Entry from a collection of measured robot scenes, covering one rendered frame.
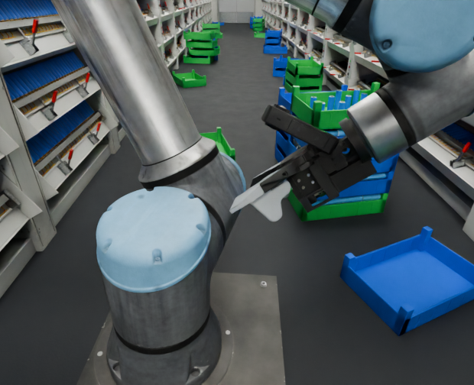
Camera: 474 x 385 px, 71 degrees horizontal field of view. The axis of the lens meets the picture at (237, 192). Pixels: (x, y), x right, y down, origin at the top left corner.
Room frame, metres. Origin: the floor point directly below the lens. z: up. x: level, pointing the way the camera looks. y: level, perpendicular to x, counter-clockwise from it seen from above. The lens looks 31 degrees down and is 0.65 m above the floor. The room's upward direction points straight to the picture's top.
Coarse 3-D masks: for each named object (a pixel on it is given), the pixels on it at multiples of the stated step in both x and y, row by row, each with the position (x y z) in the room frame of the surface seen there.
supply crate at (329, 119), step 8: (296, 88) 1.09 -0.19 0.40; (376, 88) 1.14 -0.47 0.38; (296, 96) 1.07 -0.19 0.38; (304, 96) 1.11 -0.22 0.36; (320, 96) 1.12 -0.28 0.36; (328, 96) 1.12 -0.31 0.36; (344, 96) 1.13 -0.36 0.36; (352, 96) 1.14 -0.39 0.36; (360, 96) 1.15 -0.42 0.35; (296, 104) 1.05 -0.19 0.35; (304, 104) 0.99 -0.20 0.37; (320, 104) 0.91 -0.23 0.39; (296, 112) 1.05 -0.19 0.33; (304, 112) 0.98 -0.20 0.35; (312, 112) 0.92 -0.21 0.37; (320, 112) 0.91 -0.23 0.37; (328, 112) 0.91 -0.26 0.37; (336, 112) 0.92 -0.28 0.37; (344, 112) 0.92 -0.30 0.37; (304, 120) 0.97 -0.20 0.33; (312, 120) 0.92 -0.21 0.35; (320, 120) 0.91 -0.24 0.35; (328, 120) 0.92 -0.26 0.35; (336, 120) 0.92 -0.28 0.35; (320, 128) 0.91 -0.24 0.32; (328, 128) 0.92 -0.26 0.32; (336, 128) 0.92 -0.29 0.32
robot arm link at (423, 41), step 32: (288, 0) 0.35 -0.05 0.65; (320, 0) 0.32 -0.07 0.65; (352, 0) 0.31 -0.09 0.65; (384, 0) 0.29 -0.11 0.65; (416, 0) 0.28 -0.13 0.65; (448, 0) 0.28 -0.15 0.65; (352, 32) 0.32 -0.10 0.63; (384, 32) 0.29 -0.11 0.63; (416, 32) 0.28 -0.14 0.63; (448, 32) 0.28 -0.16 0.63; (416, 64) 0.28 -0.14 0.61; (448, 64) 0.28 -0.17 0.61
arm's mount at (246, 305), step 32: (224, 288) 0.49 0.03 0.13; (256, 288) 0.49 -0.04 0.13; (224, 320) 0.41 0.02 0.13; (256, 320) 0.41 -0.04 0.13; (96, 352) 0.34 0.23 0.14; (224, 352) 0.35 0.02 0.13; (256, 352) 0.35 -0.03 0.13; (96, 384) 0.29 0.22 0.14; (224, 384) 0.29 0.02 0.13; (256, 384) 0.30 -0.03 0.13
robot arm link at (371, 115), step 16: (368, 96) 0.46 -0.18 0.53; (352, 112) 0.44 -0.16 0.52; (368, 112) 0.42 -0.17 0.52; (384, 112) 0.41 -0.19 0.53; (368, 128) 0.41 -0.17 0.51; (384, 128) 0.41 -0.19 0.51; (400, 128) 0.40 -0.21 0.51; (368, 144) 0.41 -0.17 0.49; (384, 144) 0.40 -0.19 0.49; (400, 144) 0.40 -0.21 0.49; (384, 160) 0.42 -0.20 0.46
